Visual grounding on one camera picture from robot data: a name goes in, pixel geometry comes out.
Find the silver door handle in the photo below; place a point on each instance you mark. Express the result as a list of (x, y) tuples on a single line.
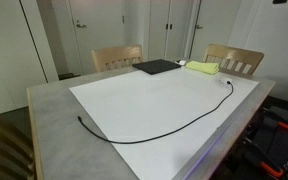
[(79, 25)]

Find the black laptop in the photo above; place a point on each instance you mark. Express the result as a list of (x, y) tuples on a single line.
[(156, 66)]

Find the wooden chair far left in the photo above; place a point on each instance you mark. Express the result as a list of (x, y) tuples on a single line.
[(106, 59)]

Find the yellow-green folded cloth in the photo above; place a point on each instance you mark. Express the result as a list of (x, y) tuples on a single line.
[(208, 68)]

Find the white charger block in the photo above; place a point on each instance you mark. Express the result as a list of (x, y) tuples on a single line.
[(226, 80)]

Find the wooden chair near corner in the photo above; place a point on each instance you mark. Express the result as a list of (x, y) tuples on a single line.
[(17, 160)]

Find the large white board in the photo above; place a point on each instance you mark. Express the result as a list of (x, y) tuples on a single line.
[(158, 122)]

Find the wooden chair far right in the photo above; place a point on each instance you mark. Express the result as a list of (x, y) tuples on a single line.
[(233, 60)]

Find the orange black clamp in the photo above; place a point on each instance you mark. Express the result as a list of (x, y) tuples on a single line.
[(257, 157)]

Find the small white adapter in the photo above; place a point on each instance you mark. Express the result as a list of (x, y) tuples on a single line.
[(181, 62)]

